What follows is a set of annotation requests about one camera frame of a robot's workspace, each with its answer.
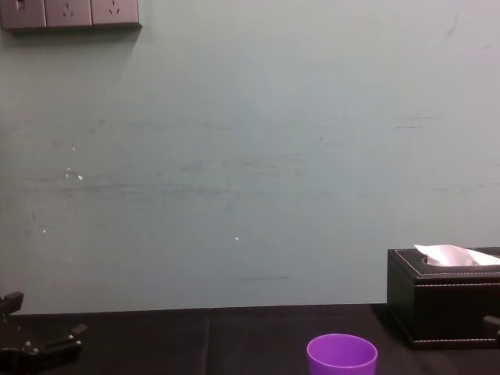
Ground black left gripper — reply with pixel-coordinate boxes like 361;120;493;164
0;291;88;374

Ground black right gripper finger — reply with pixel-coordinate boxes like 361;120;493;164
483;314;500;341

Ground black leather tissue box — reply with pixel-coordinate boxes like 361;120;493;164
387;246;500;351

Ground white tissue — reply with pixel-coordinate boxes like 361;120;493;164
413;244;500;268

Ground purple plastic cup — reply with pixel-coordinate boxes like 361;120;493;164
306;333;379;375

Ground black table cloth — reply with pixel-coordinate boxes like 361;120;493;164
0;301;500;375

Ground grey wall switch plate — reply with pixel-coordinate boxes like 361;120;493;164
0;0;48;30

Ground grey wall socket plate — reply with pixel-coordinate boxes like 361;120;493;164
90;0;141;26
44;0;93;28

